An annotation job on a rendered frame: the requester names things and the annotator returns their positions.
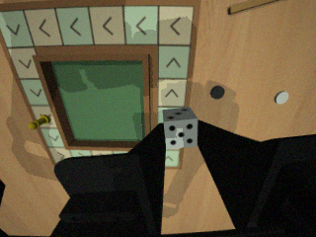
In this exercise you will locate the square board game track with arrow squares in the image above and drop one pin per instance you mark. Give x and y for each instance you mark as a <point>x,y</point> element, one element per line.
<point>152,50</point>

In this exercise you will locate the white die with black pips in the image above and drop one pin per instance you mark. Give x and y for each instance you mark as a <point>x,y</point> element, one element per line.
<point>181,128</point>

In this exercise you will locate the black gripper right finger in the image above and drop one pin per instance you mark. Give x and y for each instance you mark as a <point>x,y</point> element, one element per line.
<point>245,170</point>

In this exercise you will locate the square game board with green centre tray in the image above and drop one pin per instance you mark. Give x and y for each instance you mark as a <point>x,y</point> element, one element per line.
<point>99,103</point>

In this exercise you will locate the small white flat disc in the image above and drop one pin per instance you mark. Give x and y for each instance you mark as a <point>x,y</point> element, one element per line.
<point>281,97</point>

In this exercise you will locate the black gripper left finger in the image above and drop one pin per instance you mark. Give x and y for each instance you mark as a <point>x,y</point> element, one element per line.
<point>142,169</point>

